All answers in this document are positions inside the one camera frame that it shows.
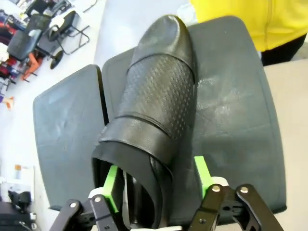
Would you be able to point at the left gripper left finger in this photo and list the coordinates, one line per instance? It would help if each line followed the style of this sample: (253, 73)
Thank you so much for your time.
(98, 209)

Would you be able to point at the black cantilever office chair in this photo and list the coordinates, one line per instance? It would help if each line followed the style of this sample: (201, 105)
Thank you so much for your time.
(67, 26)

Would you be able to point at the black leather shoe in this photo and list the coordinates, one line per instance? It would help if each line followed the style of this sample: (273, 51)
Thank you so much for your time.
(156, 96)

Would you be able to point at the white printed sheet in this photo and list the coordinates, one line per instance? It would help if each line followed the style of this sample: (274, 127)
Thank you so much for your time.
(24, 175)

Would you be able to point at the black clamp device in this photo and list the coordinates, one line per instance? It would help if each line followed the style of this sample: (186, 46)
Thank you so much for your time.
(20, 199)

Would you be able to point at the orange metal frame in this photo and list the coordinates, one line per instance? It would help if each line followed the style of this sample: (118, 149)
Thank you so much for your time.
(31, 67)

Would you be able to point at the black shoe stand panel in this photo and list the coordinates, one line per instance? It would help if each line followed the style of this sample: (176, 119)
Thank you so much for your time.
(240, 120)
(67, 132)

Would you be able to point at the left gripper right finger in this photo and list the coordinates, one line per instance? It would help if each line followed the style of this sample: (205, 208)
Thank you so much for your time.
(211, 204)

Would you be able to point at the person in yellow hoodie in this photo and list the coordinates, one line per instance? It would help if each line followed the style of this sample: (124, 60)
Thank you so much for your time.
(264, 19)

